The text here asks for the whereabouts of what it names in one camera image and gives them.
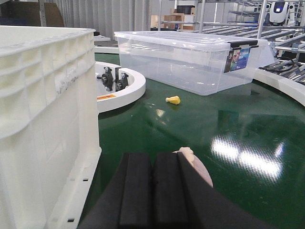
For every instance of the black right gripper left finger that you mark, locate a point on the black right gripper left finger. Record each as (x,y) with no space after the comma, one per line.
(126,203)

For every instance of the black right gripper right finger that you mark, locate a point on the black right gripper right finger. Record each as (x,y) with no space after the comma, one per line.
(184,200)

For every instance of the pink smiling plush toy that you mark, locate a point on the pink smiling plush toy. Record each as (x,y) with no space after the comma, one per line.
(196,163)

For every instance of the white plastic tote crate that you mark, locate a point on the white plastic tote crate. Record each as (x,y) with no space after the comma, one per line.
(49,140)

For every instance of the small yellow toy piece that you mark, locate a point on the small yellow toy piece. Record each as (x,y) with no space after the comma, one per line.
(173,100)

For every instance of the white curved conveyor outer rim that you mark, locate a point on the white curved conveyor outer rim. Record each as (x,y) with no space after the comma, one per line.
(287,86)

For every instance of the stacked cardboard boxes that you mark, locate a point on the stacked cardboard boxes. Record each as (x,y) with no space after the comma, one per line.
(181,18)

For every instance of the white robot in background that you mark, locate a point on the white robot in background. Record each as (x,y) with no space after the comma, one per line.
(281,12)

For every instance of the black bearing mount right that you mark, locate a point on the black bearing mount right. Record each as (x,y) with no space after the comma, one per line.
(122,83)

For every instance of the black bearing mount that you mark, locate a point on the black bearing mount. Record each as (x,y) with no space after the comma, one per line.
(122,83)
(106,78)

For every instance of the black bearing mount left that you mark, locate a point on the black bearing mount left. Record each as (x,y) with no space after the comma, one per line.
(106,78)

